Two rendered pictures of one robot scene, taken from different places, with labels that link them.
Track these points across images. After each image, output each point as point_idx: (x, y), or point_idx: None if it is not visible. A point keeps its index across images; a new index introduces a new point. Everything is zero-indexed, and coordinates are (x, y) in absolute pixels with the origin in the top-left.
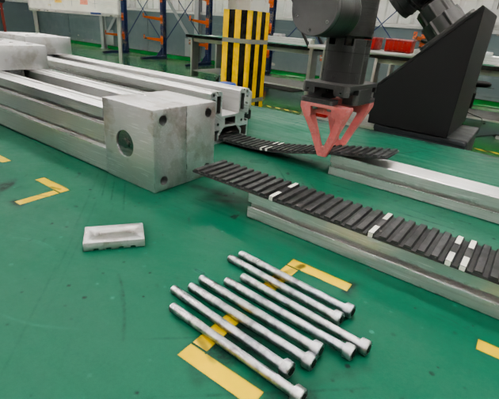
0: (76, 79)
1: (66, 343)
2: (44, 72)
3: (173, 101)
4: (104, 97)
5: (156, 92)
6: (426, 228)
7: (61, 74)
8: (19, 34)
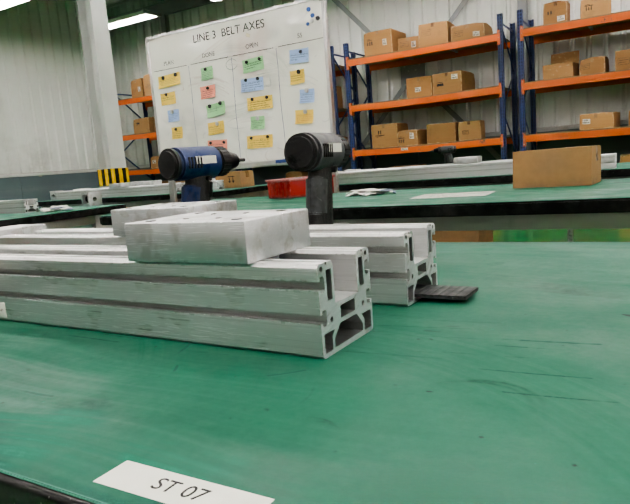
0: (73, 234)
1: None
2: (110, 233)
3: (2, 227)
4: (44, 224)
5: (7, 229)
6: None
7: (91, 234)
8: (224, 212)
